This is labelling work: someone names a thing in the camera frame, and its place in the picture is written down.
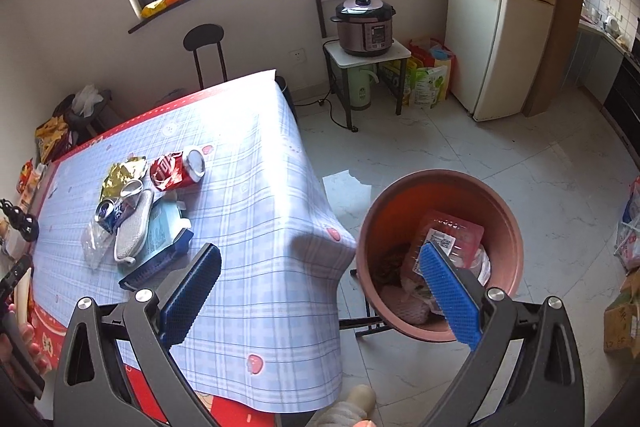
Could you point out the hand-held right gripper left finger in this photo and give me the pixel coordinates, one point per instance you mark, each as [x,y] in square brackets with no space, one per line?
[192,292]

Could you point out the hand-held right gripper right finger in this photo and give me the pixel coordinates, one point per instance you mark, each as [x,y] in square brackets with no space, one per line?
[447,292]

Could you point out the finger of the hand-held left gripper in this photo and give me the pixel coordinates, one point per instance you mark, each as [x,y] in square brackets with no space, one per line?
[15,274]

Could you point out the white foam fruit net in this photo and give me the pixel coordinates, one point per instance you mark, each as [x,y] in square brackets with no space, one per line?
[407,307]

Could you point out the labelled clear plastic tray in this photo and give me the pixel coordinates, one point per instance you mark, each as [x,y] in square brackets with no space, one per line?
[445,232]

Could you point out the blue box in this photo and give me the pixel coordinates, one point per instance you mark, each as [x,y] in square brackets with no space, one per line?
[167,227]

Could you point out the clear plastic clamshell container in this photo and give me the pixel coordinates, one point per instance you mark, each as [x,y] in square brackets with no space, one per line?
[95,244]

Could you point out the brown plastic bin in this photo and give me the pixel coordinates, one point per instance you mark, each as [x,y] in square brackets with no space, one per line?
[380,227]

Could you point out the gold foil wrapper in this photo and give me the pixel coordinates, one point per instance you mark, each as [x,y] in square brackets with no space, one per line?
[115,179]

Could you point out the person's left hand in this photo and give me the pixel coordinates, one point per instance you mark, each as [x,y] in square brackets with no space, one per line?
[35,349]

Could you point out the black metal stand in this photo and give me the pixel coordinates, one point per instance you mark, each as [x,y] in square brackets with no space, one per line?
[370,324]

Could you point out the blue plaid tablecloth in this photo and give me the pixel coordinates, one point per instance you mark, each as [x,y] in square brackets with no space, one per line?
[250,207]

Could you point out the red snack packet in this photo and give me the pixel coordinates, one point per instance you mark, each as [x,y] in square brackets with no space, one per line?
[25,172]

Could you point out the crushed blue can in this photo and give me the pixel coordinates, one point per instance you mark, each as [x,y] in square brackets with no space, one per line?
[109,213]

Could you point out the silver can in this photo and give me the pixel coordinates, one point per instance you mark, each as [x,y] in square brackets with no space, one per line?
[131,189]

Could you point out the red cola can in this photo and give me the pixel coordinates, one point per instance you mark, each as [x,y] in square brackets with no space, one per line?
[175,172]

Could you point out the yellow crumpled bag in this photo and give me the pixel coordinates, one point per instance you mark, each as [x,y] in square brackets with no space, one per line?
[52,134]

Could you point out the person's beige fleece clothing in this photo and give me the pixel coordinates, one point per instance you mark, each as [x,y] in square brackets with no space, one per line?
[345,407]

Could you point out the cardboard box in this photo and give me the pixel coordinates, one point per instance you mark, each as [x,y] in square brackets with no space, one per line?
[622,317]

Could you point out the white crumpled plastic bag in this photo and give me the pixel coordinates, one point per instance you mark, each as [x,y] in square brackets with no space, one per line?
[90,99]

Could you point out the green white rice bag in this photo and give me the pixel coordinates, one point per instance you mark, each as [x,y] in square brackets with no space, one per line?
[432,84]

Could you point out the dark waste bin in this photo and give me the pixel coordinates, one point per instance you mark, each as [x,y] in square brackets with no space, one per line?
[287,94]

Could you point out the green kettle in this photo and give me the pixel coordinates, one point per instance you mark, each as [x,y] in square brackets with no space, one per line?
[360,89]

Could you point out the red yellow shopping bag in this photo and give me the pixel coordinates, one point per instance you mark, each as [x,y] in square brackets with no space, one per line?
[425,49]

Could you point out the black round stool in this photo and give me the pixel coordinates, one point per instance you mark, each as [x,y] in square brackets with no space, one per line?
[202,38]

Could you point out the white fridge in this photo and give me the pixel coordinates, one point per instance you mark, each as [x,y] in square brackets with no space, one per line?
[515,32]

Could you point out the black kitchen stove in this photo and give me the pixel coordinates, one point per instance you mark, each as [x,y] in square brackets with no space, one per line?
[627,92]

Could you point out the electric pressure cooker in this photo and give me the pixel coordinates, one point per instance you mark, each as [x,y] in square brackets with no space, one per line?
[364,27]

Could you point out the yellow snack packet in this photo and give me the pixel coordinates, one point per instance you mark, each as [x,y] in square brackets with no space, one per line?
[162,3]

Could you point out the white electric kettle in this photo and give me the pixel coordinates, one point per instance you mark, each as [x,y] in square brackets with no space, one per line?
[611,26]

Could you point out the white-top black-frame side table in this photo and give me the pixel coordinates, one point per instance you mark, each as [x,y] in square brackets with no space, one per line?
[367,56]

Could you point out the white wall socket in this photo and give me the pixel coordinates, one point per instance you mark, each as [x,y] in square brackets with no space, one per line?
[298,55]

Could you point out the wooden door frame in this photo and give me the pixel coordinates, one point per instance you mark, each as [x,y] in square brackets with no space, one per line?
[560,7]

